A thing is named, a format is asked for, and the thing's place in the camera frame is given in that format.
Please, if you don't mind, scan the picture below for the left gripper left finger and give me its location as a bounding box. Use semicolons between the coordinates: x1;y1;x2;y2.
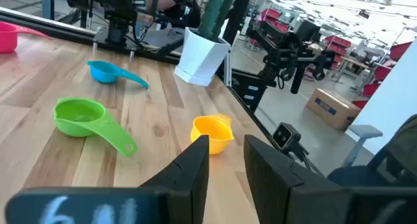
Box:
139;135;210;224

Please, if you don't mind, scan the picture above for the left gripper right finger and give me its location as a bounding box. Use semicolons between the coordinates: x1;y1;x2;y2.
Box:
244;135;351;224

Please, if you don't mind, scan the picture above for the yellow measuring cup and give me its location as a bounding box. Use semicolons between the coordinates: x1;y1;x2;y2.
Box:
190;113;235;156

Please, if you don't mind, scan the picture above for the green measuring cup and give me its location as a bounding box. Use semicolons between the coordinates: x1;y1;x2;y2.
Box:
53;96;138;158

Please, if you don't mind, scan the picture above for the teal measuring cup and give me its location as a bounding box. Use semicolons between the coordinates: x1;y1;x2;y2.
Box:
86;60;150;90

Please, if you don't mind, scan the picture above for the pink-red measuring cup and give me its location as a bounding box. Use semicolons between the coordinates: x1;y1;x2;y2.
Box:
0;21;52;54

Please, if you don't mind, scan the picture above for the dark office chair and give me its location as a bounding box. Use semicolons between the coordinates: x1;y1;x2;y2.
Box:
327;114;417;189

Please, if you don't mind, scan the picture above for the brown cardboard box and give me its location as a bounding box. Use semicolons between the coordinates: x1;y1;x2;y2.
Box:
306;88;362;131

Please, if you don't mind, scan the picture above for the black box with white labels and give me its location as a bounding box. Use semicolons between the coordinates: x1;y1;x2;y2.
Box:
231;70;268;113

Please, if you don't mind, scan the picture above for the white angular plant pot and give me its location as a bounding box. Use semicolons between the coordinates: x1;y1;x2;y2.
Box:
173;27;231;87

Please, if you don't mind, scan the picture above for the red storage bin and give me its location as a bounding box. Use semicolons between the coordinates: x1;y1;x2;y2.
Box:
362;83;381;98
260;8;283;22
389;40;414;62
373;64;394;81
324;35;352;48

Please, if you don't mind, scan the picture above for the green cactus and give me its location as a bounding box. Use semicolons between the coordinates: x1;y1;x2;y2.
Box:
197;0;240;42

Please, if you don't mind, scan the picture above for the person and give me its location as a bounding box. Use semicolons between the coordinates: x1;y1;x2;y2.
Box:
145;0;203;29

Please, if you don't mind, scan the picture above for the blue-grey metal table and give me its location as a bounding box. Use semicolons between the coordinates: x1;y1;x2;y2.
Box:
31;0;66;21

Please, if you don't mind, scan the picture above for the small black table-level camera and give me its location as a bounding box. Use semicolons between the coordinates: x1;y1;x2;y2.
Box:
272;122;309;163

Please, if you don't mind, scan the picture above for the black leader arm with handle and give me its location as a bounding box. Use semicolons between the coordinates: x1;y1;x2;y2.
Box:
246;18;336;95

